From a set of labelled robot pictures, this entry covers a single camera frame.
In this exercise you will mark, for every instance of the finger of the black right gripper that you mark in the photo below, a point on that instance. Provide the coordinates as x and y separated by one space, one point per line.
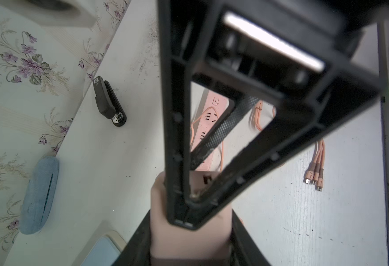
299 123
187 33

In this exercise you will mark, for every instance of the pink power strip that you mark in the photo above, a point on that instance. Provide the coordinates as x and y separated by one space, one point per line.
210 109

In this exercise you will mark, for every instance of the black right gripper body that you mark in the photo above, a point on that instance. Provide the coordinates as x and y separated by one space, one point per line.
289 49

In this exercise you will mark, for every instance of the blue kitchen scale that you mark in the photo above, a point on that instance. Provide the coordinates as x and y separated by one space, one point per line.
101 250

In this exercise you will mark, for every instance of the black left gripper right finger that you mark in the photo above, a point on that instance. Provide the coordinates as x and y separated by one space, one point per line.
244 250

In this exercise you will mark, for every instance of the black stapler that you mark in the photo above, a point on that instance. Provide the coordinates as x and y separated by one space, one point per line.
107 102

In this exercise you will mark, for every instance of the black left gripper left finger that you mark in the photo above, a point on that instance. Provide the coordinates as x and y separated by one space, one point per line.
137 250

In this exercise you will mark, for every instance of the blue glasses case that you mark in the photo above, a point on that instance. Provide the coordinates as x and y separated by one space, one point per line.
39 195

